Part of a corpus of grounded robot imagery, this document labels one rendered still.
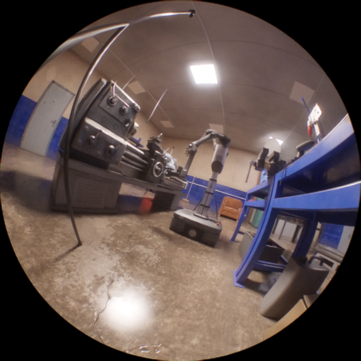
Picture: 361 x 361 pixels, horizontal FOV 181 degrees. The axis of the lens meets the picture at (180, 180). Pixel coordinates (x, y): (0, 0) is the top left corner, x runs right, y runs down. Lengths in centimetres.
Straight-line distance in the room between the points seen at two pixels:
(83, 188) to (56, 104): 364
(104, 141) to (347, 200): 136
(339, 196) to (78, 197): 152
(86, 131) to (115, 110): 41
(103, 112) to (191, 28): 245
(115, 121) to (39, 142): 343
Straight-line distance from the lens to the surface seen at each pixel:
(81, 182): 117
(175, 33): 313
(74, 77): 490
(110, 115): 127
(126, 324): 57
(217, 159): 160
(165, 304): 65
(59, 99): 453
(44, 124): 439
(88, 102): 121
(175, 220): 145
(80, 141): 101
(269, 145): 450
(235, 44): 293
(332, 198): 44
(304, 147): 88
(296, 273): 73
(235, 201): 508
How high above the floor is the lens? 54
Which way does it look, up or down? 4 degrees up
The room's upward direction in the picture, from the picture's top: 19 degrees clockwise
